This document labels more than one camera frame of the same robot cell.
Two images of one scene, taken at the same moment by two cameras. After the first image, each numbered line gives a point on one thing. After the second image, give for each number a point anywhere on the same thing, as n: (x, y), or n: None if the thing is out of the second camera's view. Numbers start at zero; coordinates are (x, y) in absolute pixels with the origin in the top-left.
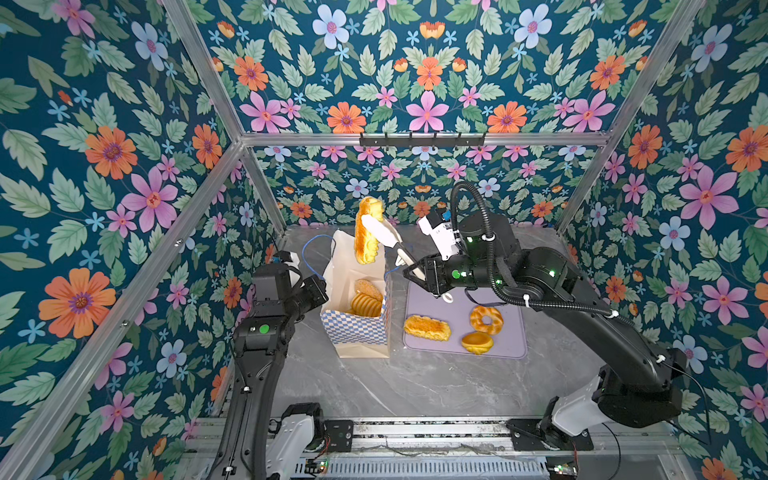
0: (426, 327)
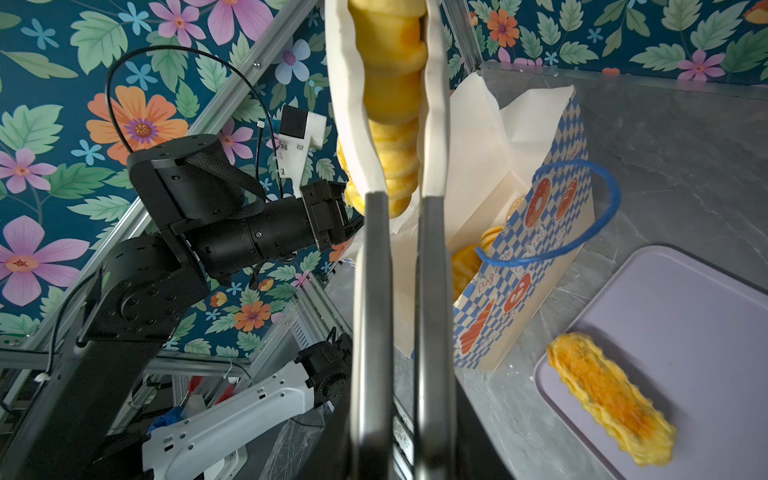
0: (613, 401)
